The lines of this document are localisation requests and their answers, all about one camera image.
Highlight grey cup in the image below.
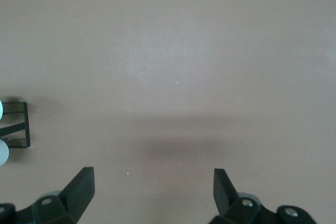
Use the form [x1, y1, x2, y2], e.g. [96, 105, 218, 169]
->
[0, 140, 11, 167]

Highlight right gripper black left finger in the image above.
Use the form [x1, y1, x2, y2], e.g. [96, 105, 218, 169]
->
[0, 166, 95, 224]

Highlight black wire cup rack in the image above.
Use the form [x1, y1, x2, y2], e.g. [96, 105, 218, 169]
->
[0, 100, 32, 150]

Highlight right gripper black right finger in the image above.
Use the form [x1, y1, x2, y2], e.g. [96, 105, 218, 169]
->
[209, 167, 316, 224]

